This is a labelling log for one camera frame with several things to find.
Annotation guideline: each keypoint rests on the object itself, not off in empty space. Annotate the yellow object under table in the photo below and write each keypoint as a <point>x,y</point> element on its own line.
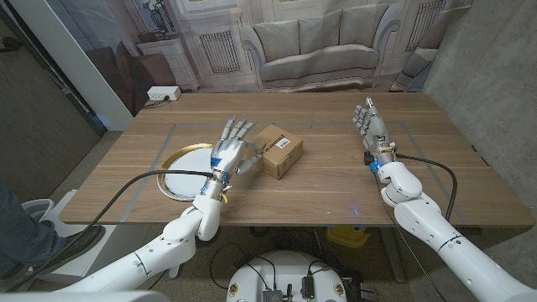
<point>348,237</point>

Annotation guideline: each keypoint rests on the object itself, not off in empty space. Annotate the white paper plate gold rim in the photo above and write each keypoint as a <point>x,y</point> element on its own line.
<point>184,184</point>

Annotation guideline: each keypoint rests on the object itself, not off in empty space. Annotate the person leg in jeans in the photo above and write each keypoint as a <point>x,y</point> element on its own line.
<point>17,230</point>

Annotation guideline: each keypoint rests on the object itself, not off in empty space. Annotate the dark leather shoe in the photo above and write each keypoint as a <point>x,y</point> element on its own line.
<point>71,247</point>

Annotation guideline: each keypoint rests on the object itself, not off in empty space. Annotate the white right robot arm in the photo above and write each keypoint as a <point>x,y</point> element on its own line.
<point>461,256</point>

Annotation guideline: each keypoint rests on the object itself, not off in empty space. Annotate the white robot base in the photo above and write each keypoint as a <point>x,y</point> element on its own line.
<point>285,268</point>

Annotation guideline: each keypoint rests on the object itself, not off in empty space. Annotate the white wall post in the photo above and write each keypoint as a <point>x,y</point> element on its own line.
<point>71,63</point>

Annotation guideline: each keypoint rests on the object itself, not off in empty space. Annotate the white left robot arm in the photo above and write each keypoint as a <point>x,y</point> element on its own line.
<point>176,243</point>

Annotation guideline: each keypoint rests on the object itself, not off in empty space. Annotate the printed living room backdrop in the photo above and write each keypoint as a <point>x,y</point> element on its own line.
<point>319,42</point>

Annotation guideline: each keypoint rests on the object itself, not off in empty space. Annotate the black power adapter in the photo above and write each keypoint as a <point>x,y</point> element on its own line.
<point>307,287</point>

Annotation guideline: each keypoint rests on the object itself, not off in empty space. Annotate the grey table leg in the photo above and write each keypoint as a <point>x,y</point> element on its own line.
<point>392,256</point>

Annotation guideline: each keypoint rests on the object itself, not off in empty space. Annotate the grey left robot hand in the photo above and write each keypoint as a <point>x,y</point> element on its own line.
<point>228,155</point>

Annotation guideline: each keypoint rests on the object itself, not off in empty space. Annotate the white power strip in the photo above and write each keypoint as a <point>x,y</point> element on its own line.
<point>163,92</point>

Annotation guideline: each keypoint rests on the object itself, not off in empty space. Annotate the brown cardboard box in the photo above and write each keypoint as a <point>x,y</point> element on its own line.
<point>281,155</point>

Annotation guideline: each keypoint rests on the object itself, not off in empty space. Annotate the white floor stand base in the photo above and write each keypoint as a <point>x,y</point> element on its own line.
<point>35,206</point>

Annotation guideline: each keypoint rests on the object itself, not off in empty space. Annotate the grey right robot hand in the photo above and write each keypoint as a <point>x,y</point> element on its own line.
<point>377,130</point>

